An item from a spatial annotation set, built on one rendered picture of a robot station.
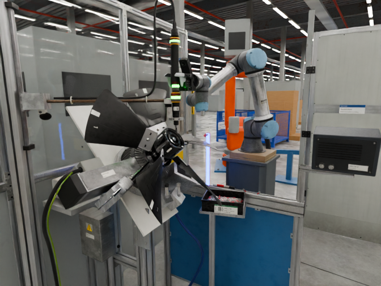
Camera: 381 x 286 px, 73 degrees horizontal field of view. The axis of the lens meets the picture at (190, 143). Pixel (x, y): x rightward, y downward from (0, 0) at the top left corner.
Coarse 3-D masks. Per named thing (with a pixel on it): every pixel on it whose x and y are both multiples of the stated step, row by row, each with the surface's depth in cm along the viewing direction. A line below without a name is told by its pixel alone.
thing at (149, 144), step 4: (148, 128) 108; (148, 132) 109; (152, 132) 110; (156, 132) 111; (144, 136) 108; (148, 136) 109; (152, 136) 110; (144, 140) 108; (152, 140) 110; (140, 144) 108; (144, 144) 109; (148, 144) 110; (152, 144) 111; (144, 148) 109; (148, 148) 110
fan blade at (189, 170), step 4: (184, 168) 118; (188, 168) 114; (188, 172) 119; (192, 172) 113; (192, 176) 121; (196, 176) 114; (196, 180) 123; (200, 180) 113; (204, 184) 111; (208, 188) 108; (212, 192) 109; (216, 196) 114; (216, 200) 106; (220, 204) 107
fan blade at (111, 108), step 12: (108, 96) 99; (96, 108) 95; (108, 108) 98; (120, 108) 101; (96, 120) 95; (108, 120) 98; (120, 120) 100; (132, 120) 103; (96, 132) 95; (108, 132) 98; (120, 132) 101; (132, 132) 104; (144, 132) 107; (108, 144) 99; (120, 144) 102; (132, 144) 105
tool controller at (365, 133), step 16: (320, 128) 123; (336, 128) 121; (352, 128) 118; (368, 128) 116; (320, 144) 119; (336, 144) 115; (352, 144) 112; (368, 144) 109; (320, 160) 122; (336, 160) 118; (352, 160) 114; (368, 160) 112
